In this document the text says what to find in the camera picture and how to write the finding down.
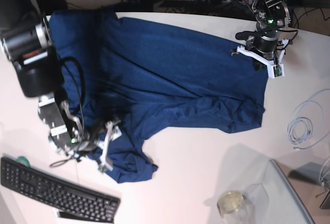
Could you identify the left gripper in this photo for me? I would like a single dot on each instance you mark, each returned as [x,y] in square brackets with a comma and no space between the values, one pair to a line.
[263,43]

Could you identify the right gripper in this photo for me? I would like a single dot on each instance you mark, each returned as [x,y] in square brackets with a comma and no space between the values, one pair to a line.
[92,139]

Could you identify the dark blue t-shirt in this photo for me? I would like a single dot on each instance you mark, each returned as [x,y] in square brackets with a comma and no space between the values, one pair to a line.
[155,76]

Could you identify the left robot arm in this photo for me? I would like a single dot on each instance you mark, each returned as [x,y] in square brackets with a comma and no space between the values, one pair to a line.
[271,15]

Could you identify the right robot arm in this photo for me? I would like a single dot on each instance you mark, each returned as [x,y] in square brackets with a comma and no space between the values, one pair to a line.
[27,44]

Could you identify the black computer keyboard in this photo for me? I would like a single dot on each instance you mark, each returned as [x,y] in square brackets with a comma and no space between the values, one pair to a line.
[56,192]

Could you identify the green tape roll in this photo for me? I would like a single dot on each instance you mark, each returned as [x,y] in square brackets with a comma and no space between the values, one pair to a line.
[23,161]

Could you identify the clear tape roll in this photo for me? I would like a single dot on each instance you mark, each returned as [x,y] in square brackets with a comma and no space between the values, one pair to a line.
[230,202]

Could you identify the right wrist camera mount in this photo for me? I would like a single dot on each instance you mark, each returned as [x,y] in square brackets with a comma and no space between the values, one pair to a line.
[102,134]

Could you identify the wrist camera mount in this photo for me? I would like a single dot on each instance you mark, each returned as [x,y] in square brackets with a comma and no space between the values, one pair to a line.
[102,134]
[274,61]

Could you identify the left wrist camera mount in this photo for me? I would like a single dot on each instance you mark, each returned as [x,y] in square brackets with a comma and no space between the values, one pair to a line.
[274,61]

